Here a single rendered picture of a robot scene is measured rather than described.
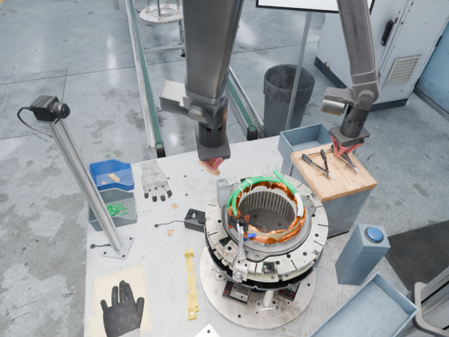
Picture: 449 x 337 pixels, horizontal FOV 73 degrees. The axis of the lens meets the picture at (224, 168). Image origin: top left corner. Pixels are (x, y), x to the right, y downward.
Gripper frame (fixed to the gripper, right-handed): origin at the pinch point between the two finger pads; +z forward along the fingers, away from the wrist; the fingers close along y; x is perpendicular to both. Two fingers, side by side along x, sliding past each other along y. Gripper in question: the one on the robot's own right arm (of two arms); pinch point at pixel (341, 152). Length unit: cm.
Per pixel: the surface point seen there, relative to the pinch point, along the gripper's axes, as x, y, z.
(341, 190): 11.5, 6.6, 2.5
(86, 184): -7, 75, -6
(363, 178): 9.7, -2.6, 2.7
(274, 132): -113, -42, 100
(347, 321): 42.4, 23.9, 5.3
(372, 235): 26.2, 5.8, 4.1
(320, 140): -15.8, -4.4, 9.9
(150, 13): -216, 31, 35
